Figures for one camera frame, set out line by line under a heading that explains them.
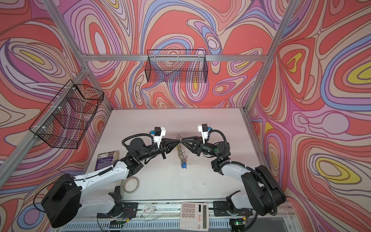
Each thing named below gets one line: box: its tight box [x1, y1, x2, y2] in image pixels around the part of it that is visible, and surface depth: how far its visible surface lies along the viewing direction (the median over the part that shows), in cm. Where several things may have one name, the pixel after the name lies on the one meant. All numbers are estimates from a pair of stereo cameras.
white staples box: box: [142, 204, 156, 214], surface depth 75 cm
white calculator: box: [179, 201, 210, 232], surface depth 71 cm
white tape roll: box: [122, 175, 141, 194], surface depth 82 cm
